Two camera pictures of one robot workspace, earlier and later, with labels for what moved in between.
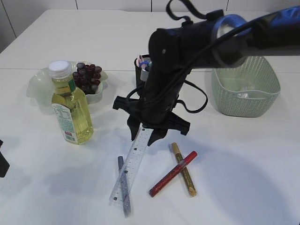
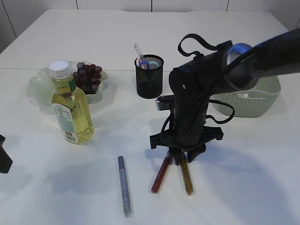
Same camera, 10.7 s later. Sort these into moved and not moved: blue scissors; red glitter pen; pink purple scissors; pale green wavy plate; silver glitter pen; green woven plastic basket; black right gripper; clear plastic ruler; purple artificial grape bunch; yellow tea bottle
Moved: red glitter pen; black right gripper; pink purple scissors; clear plastic ruler
Not moved: purple artificial grape bunch; green woven plastic basket; yellow tea bottle; pale green wavy plate; silver glitter pen; blue scissors
